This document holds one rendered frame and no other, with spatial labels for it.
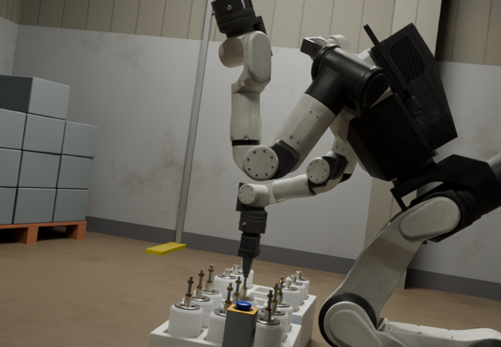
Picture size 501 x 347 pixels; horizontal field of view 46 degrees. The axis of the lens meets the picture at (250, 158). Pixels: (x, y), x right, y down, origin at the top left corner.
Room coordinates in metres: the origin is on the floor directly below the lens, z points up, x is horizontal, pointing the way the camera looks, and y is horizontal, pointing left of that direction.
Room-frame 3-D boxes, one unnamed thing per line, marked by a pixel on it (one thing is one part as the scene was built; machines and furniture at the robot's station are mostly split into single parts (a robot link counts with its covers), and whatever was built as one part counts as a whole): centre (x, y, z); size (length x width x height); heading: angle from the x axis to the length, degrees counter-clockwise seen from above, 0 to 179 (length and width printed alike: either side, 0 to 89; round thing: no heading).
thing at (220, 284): (2.26, 0.03, 0.16); 0.10 x 0.10 x 0.18
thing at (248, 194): (1.94, -0.02, 0.57); 0.11 x 0.11 x 0.11; 58
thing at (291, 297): (2.20, -0.20, 0.16); 0.10 x 0.10 x 0.18
